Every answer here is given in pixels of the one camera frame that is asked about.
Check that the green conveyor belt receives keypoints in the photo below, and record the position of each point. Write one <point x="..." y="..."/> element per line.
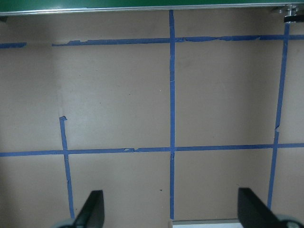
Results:
<point x="142" y="3"/>

